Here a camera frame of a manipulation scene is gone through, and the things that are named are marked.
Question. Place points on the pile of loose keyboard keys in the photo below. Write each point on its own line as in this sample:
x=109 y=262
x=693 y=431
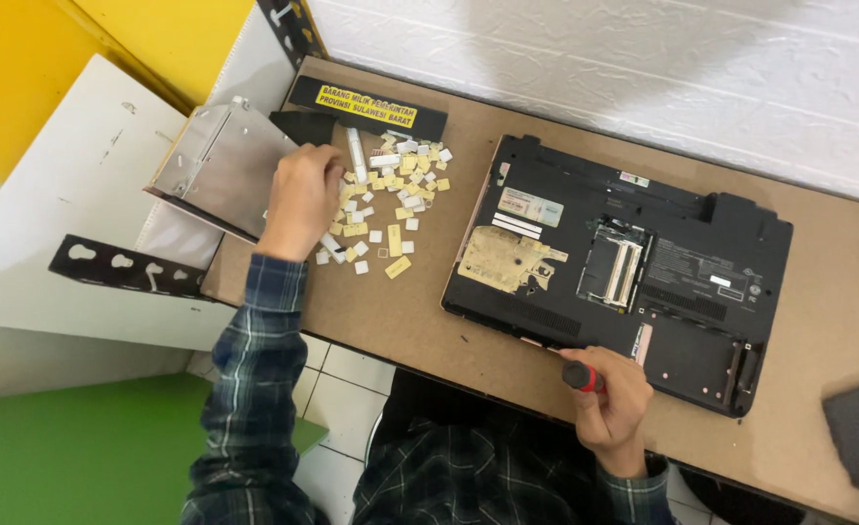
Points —
x=393 y=197

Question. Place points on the long white spacebar key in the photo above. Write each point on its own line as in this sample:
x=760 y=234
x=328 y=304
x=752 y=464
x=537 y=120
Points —
x=357 y=154

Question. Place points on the black slotted metal bracket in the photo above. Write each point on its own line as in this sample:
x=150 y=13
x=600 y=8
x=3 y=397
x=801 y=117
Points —
x=127 y=266
x=291 y=25

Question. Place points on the person's plaid shirt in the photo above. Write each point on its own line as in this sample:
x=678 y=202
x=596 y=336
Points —
x=473 y=474

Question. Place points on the black laptop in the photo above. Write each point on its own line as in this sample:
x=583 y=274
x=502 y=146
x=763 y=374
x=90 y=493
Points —
x=619 y=273

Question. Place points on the red and black screwdriver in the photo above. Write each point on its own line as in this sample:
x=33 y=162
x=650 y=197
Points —
x=582 y=377

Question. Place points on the white board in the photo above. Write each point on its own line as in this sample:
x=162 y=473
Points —
x=72 y=204

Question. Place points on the silver optical drive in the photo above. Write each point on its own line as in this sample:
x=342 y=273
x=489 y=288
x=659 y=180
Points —
x=218 y=171

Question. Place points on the person's left hand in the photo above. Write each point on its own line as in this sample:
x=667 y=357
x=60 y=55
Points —
x=299 y=200

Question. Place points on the black plastic cover piece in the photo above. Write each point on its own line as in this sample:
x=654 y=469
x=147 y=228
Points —
x=305 y=127

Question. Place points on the person's right hand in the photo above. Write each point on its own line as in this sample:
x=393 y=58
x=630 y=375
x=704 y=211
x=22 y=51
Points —
x=615 y=408

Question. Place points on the person's left fingers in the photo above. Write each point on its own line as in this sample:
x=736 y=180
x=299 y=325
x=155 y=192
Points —
x=329 y=162

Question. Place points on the black battery with yellow label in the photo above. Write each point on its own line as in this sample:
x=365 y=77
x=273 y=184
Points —
x=367 y=108

